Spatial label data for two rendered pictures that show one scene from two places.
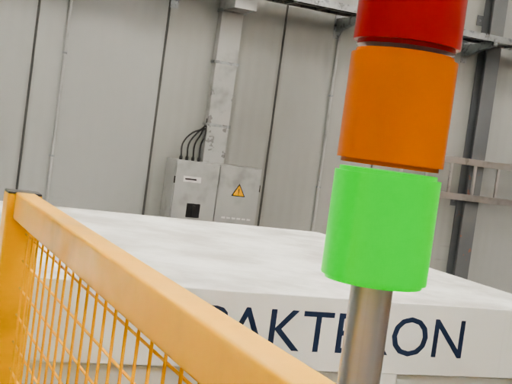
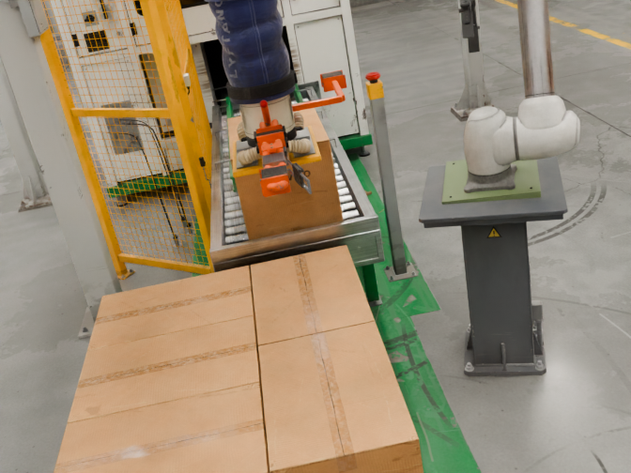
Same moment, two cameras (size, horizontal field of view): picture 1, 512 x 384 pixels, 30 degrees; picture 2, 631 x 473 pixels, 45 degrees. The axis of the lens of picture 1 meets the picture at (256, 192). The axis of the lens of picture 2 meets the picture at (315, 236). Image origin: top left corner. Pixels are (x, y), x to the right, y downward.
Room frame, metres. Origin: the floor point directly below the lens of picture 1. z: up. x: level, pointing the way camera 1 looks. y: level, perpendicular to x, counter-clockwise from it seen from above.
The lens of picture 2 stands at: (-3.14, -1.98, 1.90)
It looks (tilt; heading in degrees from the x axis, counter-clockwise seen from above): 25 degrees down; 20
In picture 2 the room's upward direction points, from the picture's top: 11 degrees counter-clockwise
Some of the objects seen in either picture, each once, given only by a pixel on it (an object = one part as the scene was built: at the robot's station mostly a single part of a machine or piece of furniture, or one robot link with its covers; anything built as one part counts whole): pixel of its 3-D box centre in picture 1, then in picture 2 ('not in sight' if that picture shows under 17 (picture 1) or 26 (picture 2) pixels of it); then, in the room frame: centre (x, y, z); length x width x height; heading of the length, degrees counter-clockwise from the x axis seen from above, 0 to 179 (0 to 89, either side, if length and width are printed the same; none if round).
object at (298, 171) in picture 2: not in sight; (297, 168); (-1.33, -1.30, 1.19); 0.31 x 0.03 x 0.05; 34
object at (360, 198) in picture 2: not in sight; (334, 151); (0.66, -0.78, 0.50); 2.31 x 0.05 x 0.19; 23
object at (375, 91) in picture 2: not in sight; (388, 183); (0.17, -1.17, 0.50); 0.07 x 0.07 x 1.00; 23
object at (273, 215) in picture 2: not in sight; (283, 171); (-0.22, -0.81, 0.75); 0.60 x 0.40 x 0.40; 23
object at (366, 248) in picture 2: not in sight; (300, 261); (-0.55, -0.93, 0.47); 0.70 x 0.03 x 0.15; 113
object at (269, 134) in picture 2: not in sight; (270, 139); (-1.08, -1.14, 1.19); 0.10 x 0.08 x 0.06; 111
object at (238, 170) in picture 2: not in sight; (246, 151); (-0.88, -0.96, 1.09); 0.34 x 0.10 x 0.05; 21
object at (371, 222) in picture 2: not in sight; (295, 238); (-0.55, -0.93, 0.58); 0.70 x 0.03 x 0.06; 113
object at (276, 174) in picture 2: not in sight; (274, 180); (-1.41, -1.26, 1.19); 0.08 x 0.07 x 0.05; 21
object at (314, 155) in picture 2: not in sight; (300, 141); (-0.82, -1.13, 1.09); 0.34 x 0.10 x 0.05; 21
